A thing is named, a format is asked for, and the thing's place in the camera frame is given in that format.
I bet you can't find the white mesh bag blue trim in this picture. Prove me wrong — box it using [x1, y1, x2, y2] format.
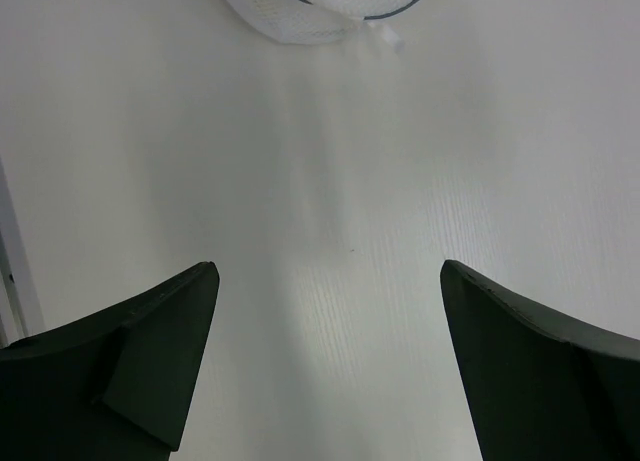
[224, 0, 421, 52]

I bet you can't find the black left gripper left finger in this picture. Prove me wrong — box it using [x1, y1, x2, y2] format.
[1, 262, 220, 460]

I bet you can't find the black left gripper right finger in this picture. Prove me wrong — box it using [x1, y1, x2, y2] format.
[440, 260, 639, 460]

